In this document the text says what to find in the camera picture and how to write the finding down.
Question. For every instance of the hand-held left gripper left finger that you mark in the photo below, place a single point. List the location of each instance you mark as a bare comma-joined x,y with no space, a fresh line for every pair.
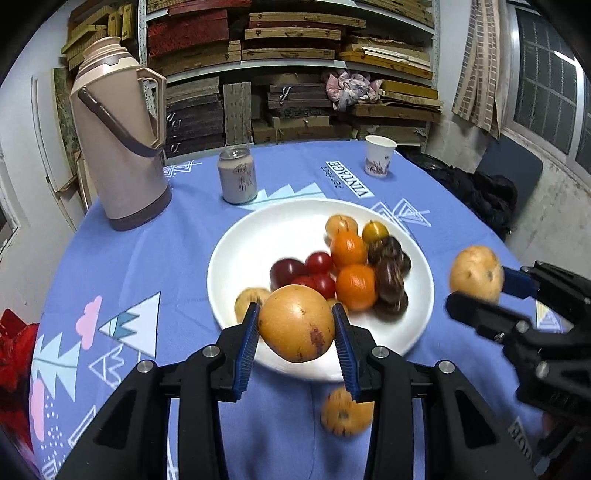
247,350

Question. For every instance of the white printed paper cup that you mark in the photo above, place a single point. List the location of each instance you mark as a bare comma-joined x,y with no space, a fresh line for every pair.
379,159

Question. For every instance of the white oval plate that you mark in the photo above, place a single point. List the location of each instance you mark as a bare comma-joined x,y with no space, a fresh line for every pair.
258,249

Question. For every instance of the barred window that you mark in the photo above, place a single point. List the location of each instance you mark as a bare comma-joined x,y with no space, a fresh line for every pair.
545,78

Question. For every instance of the white metal shelf rack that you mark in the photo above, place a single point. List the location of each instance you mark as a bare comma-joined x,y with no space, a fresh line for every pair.
142,32

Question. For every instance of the tan potato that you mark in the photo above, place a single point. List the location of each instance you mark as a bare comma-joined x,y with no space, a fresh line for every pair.
475,274

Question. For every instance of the pink crumpled cloth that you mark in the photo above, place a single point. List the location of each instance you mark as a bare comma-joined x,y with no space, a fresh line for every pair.
351,87

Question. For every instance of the black chair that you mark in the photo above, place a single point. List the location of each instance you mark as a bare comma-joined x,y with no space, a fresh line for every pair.
517,166

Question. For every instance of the black jacket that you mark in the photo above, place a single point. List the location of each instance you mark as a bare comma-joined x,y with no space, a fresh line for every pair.
480,194

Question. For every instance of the beige thermos flask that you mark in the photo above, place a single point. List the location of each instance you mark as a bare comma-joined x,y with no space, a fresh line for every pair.
120,161

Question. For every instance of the blue printed tablecloth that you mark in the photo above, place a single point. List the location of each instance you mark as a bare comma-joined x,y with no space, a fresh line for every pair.
161,258

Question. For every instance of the yellow cherry tomato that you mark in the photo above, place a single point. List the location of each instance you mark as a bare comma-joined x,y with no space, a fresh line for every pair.
339,305
374,232

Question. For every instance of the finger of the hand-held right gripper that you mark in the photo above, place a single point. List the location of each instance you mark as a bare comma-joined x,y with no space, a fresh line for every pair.
519,282
480,316

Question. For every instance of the beige brick-pattern cloth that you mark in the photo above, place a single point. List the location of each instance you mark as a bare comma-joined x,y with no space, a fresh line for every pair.
480,69

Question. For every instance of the white framed panel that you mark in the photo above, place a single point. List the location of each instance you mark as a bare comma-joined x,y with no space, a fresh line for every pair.
41,129

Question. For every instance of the red cloth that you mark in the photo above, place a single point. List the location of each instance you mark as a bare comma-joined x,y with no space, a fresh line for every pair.
16,350

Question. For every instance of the white-framed window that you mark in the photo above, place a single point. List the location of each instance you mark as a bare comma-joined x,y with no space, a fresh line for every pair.
7,221

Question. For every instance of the pale drink can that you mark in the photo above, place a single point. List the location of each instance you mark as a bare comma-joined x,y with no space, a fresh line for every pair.
238,177

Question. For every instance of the dark red cherry tomato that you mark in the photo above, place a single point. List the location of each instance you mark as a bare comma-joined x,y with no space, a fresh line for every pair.
286,271

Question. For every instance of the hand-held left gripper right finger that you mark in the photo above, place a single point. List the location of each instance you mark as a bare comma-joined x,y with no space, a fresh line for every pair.
345,350

